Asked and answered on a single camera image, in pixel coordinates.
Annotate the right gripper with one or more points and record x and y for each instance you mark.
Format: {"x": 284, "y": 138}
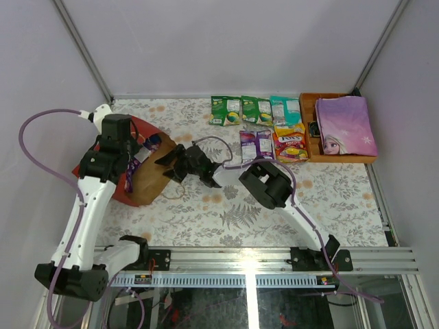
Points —
{"x": 177, "y": 174}

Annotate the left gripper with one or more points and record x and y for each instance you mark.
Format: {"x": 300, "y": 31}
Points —
{"x": 136, "y": 147}

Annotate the red brown paper bag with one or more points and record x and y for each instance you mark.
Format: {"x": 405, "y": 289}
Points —
{"x": 149, "y": 181}

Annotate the green snack packet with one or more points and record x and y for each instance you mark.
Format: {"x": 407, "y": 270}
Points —
{"x": 256, "y": 110}
{"x": 225, "y": 110}

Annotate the purple Fox's candy packet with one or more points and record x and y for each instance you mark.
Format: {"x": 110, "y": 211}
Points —
{"x": 256, "y": 145}

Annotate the Fox's candy bag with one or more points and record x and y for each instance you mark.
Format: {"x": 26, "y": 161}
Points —
{"x": 289, "y": 143}

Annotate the teal snack packet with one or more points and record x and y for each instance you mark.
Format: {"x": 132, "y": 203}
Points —
{"x": 285, "y": 110}

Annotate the blue Doritos chip bag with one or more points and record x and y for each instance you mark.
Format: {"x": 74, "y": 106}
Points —
{"x": 152, "y": 143}

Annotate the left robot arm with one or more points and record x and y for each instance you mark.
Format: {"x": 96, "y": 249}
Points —
{"x": 74, "y": 270}

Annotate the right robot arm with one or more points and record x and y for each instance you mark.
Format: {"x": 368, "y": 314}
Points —
{"x": 273, "y": 188}

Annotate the purple Frozen cloth bag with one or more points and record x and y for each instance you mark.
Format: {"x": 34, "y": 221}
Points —
{"x": 344, "y": 126}

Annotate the small black object in tray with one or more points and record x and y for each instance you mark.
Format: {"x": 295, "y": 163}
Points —
{"x": 314, "y": 130}

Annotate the orange wooden tray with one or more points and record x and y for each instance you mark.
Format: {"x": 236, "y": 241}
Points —
{"x": 314, "y": 144}

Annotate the floral table mat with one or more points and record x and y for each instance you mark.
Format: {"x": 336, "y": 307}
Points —
{"x": 338, "y": 196}

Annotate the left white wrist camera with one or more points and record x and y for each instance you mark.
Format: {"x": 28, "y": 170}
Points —
{"x": 96, "y": 117}

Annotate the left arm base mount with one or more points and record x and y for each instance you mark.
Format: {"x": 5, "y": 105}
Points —
{"x": 157, "y": 260}

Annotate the aluminium front rail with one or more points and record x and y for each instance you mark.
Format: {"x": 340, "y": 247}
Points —
{"x": 229, "y": 267}

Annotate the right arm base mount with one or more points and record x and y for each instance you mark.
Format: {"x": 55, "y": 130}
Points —
{"x": 305, "y": 259}

